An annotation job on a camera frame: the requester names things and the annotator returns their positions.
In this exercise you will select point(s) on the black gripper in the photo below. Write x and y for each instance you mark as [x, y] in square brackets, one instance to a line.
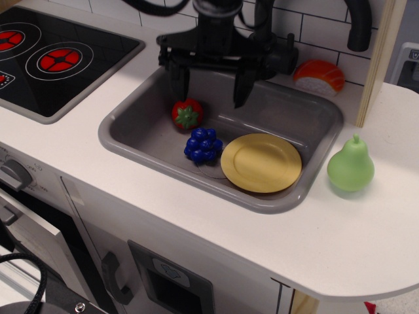
[213, 41]

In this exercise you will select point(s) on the blue toy blueberries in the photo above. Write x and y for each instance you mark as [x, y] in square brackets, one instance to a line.
[203, 146]

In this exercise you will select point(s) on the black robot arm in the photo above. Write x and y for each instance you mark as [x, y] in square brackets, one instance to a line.
[214, 44]

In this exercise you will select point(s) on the yellow toy plate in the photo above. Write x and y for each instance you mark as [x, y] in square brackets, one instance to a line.
[261, 163]

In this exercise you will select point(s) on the red toy strawberry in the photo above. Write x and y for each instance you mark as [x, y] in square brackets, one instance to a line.
[187, 114]

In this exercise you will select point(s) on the dark grey toy faucet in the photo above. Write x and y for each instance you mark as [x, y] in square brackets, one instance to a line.
[283, 57]

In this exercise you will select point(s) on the salmon sushi toy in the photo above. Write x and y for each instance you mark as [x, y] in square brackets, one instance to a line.
[319, 76]

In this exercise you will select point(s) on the black toy stovetop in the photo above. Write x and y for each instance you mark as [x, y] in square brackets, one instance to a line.
[49, 65]

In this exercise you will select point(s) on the green toy pear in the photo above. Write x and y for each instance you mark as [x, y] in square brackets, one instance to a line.
[351, 169]

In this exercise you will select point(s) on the wooden side panel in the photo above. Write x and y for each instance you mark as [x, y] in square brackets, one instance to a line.
[390, 21]

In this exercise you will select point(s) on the grey appliance in background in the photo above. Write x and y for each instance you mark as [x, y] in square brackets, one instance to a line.
[405, 72]

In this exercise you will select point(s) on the grey ice dispenser panel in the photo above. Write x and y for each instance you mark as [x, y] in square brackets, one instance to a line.
[171, 286]

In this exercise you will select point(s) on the grey oven knob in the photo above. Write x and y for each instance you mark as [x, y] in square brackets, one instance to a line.
[15, 175]

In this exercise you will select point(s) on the white oven door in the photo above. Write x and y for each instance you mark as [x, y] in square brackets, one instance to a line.
[37, 236]

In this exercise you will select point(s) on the grey cabinet door handle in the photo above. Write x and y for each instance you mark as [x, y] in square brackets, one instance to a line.
[109, 268]

